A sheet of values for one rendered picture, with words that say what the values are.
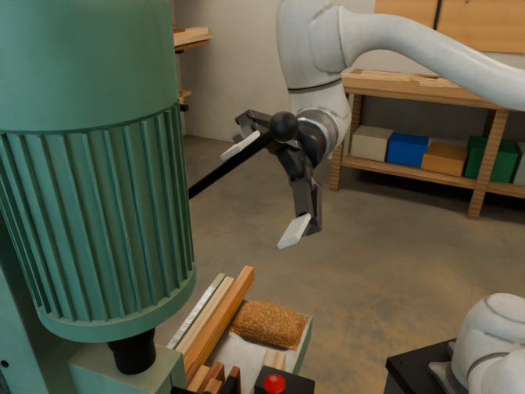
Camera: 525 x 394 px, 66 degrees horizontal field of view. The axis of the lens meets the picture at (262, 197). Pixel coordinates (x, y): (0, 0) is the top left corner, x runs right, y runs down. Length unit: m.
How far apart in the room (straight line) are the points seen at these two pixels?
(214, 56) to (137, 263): 3.84
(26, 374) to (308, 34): 0.64
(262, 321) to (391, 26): 0.57
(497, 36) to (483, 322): 2.73
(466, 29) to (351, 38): 2.79
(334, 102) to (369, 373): 1.45
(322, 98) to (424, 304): 1.78
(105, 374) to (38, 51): 0.41
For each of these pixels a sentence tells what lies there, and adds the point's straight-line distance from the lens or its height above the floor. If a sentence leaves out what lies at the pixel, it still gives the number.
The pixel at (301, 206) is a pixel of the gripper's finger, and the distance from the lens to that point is 0.60.
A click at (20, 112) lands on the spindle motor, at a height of 1.43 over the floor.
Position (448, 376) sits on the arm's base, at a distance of 1.17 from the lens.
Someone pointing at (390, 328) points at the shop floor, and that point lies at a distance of 2.19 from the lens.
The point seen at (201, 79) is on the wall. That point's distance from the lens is 4.32.
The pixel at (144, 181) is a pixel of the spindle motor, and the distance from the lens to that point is 0.37.
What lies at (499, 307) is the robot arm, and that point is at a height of 0.91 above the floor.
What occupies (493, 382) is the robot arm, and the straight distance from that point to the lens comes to 0.90.
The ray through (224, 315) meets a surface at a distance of 0.83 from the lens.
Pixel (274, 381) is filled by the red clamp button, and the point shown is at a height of 1.02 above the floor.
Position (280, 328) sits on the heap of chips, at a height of 0.93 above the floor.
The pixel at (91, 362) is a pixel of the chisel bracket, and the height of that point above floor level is 1.07.
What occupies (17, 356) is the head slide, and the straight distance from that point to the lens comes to 0.61.
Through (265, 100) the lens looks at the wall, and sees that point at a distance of 4.01.
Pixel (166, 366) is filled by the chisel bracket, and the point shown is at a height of 1.07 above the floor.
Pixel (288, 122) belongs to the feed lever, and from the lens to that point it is 0.46.
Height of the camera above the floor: 1.51
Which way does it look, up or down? 28 degrees down
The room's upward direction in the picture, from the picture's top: straight up
